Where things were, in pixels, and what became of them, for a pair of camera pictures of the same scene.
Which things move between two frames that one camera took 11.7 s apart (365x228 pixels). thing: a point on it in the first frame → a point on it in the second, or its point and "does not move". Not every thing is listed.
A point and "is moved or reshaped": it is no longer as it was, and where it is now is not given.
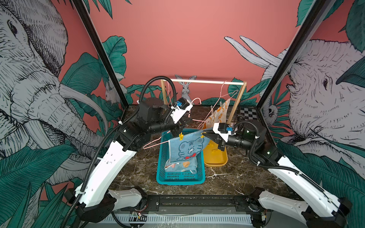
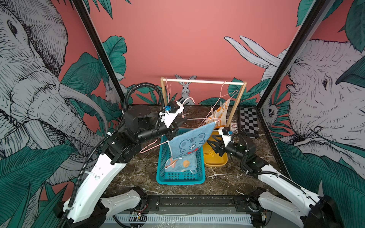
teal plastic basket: (164, 177) does not move
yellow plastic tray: (213, 156) does not move
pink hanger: (145, 147) is moved or reshaped
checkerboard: (249, 114) does not move
